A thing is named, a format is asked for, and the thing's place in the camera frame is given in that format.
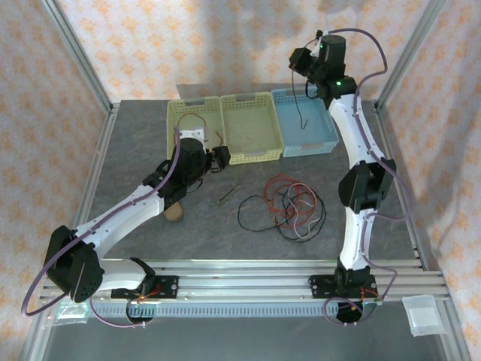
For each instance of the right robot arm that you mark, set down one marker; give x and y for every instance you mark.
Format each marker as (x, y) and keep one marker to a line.
(353, 128)

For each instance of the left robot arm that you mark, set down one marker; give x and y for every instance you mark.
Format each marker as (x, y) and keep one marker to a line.
(124, 214)

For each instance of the small dark thin rod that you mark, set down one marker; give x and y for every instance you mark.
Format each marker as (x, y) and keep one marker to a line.
(225, 196)

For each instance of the yellow plastic basket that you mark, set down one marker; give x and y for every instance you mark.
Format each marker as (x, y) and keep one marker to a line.
(250, 124)

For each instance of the green plastic basket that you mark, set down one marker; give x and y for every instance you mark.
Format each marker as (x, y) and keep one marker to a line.
(210, 109)

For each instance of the brown wooden block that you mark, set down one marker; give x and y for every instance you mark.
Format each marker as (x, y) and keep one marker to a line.
(174, 214)

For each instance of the blue plastic basket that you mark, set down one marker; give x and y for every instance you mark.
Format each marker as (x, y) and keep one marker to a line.
(319, 128)

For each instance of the clear bag with green parts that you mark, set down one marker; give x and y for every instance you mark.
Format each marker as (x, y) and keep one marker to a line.
(71, 310)

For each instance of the clear bag with white pad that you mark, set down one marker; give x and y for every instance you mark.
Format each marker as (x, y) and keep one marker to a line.
(424, 316)

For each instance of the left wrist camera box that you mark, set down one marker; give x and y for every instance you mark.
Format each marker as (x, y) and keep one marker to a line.
(191, 133)

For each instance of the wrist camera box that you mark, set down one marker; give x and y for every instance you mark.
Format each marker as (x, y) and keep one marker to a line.
(191, 133)
(318, 35)

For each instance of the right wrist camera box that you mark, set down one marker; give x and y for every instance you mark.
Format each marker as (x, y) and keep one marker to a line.
(318, 35)

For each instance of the aluminium frame post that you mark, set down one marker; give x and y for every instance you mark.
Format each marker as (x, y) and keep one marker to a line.
(76, 49)
(409, 49)

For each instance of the aluminium mounting rail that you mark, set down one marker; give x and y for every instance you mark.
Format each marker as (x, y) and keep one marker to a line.
(244, 282)

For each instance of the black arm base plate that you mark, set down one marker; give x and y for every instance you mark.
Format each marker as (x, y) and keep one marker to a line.
(169, 287)
(319, 287)

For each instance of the aluminium frame leg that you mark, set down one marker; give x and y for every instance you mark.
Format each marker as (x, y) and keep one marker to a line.
(35, 334)
(456, 334)

